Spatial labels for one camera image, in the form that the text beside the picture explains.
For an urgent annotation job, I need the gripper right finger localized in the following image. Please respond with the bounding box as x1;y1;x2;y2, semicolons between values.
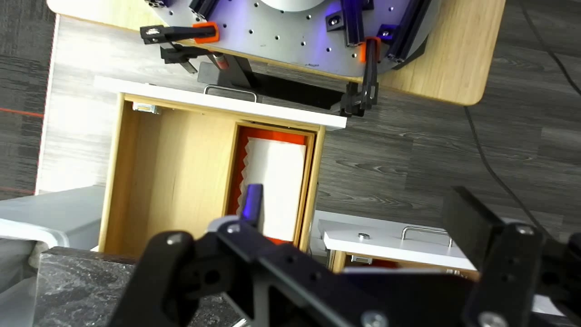
442;185;581;327

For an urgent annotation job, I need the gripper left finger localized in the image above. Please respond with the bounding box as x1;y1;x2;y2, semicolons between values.
108;183;392;327

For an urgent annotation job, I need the wide wooden drawer white front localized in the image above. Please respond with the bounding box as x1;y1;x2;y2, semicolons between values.
93;76;348;260

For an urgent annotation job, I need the narrow wooden drawer white front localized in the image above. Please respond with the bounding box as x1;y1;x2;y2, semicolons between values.
318;218;483;281

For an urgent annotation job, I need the grey white container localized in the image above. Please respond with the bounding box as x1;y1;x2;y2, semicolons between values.
0;185;106;293

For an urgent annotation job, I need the white paper napkin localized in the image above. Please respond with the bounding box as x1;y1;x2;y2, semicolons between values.
243;137;307;242

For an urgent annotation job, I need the black clamp with red tip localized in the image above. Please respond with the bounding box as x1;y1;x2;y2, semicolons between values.
160;45;230;74

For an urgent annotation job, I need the black orange clamp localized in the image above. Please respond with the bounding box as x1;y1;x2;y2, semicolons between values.
340;36;383;118
140;21;220;45

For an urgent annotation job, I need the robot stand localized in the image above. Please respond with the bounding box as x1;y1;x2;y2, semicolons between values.
47;0;507;112

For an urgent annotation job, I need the silver drawer handle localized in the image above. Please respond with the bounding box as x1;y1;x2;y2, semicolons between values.
203;85;258;103
401;226;454;248

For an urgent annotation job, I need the black cable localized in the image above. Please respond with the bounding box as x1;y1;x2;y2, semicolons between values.
463;106;552;237
517;0;581;98

